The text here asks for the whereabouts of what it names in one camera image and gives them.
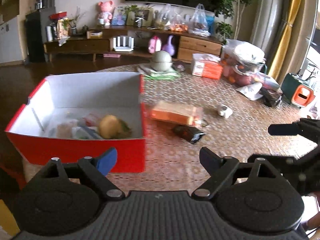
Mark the white printed plastic bag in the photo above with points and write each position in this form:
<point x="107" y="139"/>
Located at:
<point x="72" y="129"/>

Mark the purple gourd vase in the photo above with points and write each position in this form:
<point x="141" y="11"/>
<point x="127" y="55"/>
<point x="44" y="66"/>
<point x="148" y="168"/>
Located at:
<point x="169" y="47"/>

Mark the orange white tissue box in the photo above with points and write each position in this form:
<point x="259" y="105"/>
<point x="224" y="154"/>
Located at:
<point x="206" y="65"/>

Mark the yellow curtain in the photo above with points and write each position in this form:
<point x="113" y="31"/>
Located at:
<point x="281" y="43"/>

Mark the black snack packet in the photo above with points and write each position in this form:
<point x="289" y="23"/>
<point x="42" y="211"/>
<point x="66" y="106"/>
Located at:
<point x="190" y="134"/>

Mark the black cabinet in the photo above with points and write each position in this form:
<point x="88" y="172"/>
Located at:
<point x="35" y="24"/>

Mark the yellow round fruit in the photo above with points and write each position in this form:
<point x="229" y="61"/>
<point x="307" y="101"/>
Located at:
<point x="109" y="127"/>

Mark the large bag of fruit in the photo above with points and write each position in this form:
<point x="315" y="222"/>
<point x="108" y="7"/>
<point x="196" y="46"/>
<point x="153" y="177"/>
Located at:
<point x="241" y="61"/>

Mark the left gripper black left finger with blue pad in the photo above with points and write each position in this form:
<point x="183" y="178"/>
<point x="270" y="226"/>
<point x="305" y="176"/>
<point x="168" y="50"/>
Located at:
<point x="63" y="198"/>

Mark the red cardboard box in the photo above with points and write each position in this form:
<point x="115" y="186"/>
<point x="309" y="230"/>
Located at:
<point x="78" y="115"/>

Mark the white router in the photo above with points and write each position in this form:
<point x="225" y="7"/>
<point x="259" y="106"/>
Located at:
<point x="123" y="43"/>

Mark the cotton swabs pack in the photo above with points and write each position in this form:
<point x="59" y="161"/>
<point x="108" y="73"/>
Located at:
<point x="92" y="120"/>

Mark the potted green tree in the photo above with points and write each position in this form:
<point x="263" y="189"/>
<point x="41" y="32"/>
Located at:
<point x="231" y="12"/>

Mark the clear bag with oranges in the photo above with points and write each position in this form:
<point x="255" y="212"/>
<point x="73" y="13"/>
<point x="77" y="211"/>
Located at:
<point x="168" y="19"/>

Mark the orange bread bag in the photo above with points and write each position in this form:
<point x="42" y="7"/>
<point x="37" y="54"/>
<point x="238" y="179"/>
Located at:
<point x="177" y="113"/>

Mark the wooden tv console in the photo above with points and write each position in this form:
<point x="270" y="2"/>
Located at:
<point x="99" y="41"/>

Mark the small white figurine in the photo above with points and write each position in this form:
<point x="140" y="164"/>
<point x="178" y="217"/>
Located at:
<point x="224" y="111"/>

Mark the white standing air conditioner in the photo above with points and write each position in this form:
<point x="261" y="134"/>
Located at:
<point x="267" y="20"/>

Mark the picture frame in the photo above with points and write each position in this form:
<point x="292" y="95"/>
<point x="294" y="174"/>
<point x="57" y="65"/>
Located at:
<point x="139" y="17"/>

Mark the green orange radio box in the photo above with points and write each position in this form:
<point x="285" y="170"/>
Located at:
<point x="297" y="91"/>

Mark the clear bag dark contents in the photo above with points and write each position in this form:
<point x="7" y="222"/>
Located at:
<point x="198" y="24"/>

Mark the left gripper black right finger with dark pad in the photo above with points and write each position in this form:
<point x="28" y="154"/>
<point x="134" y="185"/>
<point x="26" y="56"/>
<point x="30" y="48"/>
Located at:
<point x="253" y="197"/>

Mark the pink teddy bear toy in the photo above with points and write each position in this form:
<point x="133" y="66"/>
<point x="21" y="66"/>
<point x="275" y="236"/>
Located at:
<point x="105" y="14"/>

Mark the folded green cloth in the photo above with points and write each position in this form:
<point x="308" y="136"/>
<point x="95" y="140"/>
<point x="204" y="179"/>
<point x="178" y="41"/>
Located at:
<point x="152" y="74"/>

